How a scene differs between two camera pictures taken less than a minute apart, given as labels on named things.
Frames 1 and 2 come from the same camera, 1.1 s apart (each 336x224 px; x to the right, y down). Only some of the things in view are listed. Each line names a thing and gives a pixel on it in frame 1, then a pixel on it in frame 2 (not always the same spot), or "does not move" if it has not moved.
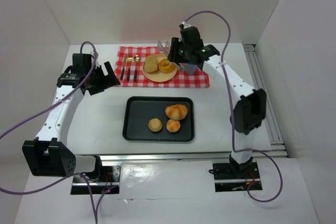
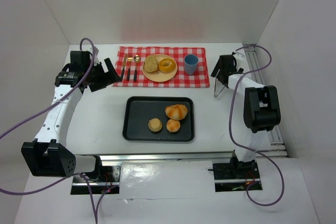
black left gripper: (98, 80) does not move
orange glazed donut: (166, 66) does not move
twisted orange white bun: (177, 112) does not move
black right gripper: (174, 51) → (222, 72)
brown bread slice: (150, 63) does not move
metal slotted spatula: (166, 48) → (218, 87)
